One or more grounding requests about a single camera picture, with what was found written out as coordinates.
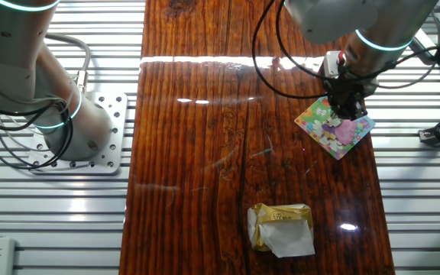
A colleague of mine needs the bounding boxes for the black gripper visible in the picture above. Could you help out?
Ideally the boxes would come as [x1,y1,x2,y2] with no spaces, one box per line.
[324,75,380,121]

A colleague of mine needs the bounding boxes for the grey box with red button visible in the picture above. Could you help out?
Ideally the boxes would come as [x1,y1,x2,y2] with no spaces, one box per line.
[322,50,345,79]

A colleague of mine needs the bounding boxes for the gold wrapped snack packet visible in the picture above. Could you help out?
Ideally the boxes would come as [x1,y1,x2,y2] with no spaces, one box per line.
[247,202,316,259]

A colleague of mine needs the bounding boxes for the black camera cable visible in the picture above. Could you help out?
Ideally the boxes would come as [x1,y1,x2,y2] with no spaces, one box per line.
[275,0,440,82]

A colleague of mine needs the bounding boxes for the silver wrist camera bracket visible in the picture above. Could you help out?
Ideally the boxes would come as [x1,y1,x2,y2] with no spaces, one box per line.
[409,28,440,66]

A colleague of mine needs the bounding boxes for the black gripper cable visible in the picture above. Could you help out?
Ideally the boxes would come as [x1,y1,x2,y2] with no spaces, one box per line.
[251,0,328,99]

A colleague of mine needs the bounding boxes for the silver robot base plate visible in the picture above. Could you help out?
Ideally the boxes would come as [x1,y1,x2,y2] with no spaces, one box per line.
[27,91,128,176]

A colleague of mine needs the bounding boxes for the thick grey base cable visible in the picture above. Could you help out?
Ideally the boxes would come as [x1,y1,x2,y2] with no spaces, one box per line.
[40,31,92,95]

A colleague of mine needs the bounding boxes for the black base cable bundle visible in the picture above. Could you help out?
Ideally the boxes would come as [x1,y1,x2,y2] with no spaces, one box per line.
[0,95,74,171]

